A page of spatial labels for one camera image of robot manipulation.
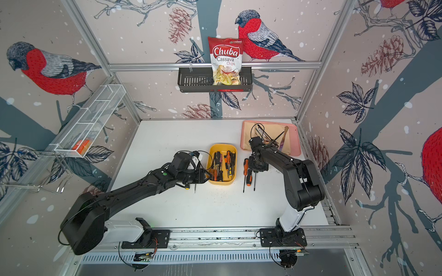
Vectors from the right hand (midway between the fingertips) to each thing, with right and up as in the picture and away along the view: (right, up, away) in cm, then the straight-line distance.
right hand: (254, 166), depth 95 cm
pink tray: (+28, +11, +12) cm, 33 cm away
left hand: (-23, -1, -15) cm, 27 cm away
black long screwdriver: (-32, -10, -7) cm, 35 cm away
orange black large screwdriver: (-5, -2, 0) cm, 5 cm away
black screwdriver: (0, -7, -5) cm, 8 cm away
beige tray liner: (+15, +18, +16) cm, 29 cm away
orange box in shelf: (-72, +14, -30) cm, 79 cm away
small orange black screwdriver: (-4, -5, -5) cm, 8 cm away
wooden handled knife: (+25, +21, +20) cm, 38 cm away
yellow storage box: (-19, +2, +3) cm, 19 cm away
